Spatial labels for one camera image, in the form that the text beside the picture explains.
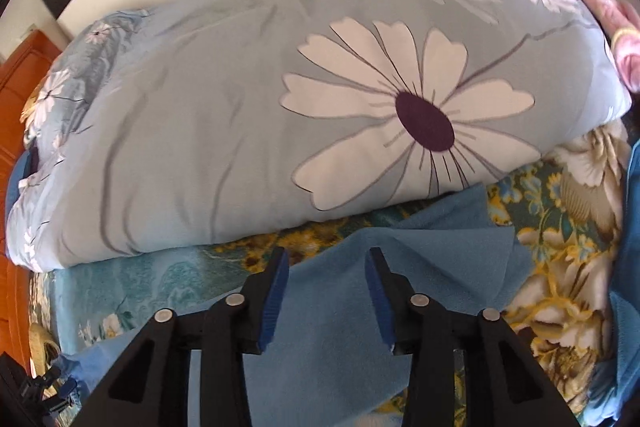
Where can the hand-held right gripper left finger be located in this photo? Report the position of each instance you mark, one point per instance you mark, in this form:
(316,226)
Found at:
(272,302)

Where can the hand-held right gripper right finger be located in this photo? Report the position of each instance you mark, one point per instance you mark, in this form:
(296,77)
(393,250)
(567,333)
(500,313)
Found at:
(377,302)

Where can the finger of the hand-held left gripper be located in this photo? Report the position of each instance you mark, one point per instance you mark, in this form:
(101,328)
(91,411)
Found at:
(64,391)

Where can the blue fleece garment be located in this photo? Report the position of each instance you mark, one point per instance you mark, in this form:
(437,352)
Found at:
(325,307)

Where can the grey floral duvet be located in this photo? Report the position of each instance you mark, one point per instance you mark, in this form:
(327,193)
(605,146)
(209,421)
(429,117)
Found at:
(200,132)

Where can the green floral blanket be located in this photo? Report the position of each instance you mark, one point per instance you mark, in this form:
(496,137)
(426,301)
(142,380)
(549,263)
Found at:
(550,232)

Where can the pink quilt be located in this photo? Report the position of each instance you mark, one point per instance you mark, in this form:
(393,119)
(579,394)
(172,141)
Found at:
(625,37)

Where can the wooden bed frame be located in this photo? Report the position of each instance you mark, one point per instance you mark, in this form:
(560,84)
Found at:
(20,82)

